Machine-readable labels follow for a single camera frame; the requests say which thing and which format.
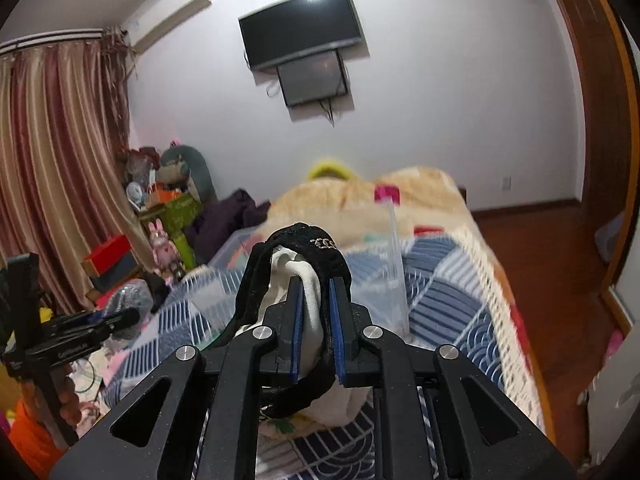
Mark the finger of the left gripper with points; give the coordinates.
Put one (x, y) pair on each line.
(116, 322)

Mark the blue white patterned bedspread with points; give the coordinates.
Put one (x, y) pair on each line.
(453, 297)

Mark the red box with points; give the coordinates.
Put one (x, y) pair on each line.
(106, 255)

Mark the wall power socket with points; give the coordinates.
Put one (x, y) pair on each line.
(506, 183)

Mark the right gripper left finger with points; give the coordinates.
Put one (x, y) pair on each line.
(286, 319)

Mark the pink bunny doll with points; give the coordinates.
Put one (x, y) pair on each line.
(165, 253)

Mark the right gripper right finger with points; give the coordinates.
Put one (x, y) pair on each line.
(354, 364)

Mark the white air conditioner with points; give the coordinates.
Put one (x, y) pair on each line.
(157, 19)

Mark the clear plastic storage box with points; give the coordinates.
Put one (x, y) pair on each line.
(378, 281)

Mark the small wall monitor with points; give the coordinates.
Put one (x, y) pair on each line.
(316, 78)

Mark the dark purple clothing pile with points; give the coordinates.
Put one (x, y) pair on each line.
(216, 222)

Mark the large wall television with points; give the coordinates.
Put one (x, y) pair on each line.
(295, 28)

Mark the person's left hand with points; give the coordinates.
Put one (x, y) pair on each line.
(70, 409)

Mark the grey dinosaur plush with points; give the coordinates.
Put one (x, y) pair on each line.
(183, 166)

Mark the green cardboard box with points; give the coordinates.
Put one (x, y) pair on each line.
(176, 216)

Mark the yellow green plush headboard item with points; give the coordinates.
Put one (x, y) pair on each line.
(330, 168)

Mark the striped red beige curtain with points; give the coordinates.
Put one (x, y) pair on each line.
(64, 130)

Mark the beige patchwork fleece blanket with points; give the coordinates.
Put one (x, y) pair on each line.
(399, 203)

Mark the orange sleeve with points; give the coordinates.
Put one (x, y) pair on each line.
(33, 442)

